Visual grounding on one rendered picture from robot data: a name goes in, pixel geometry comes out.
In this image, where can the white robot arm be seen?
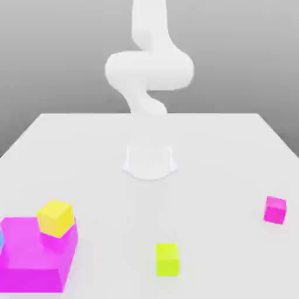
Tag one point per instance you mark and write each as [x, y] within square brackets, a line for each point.
[149, 70]

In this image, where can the small lime cube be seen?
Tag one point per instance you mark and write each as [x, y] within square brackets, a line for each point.
[167, 259]

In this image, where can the small yellow cube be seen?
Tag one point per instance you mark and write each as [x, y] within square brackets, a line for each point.
[55, 218]

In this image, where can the small magenta cube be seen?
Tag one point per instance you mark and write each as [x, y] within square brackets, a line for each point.
[275, 210]

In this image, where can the small blue cube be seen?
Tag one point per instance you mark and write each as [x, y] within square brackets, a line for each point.
[1, 241]

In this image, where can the large magenta box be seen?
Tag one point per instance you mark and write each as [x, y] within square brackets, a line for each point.
[30, 261]

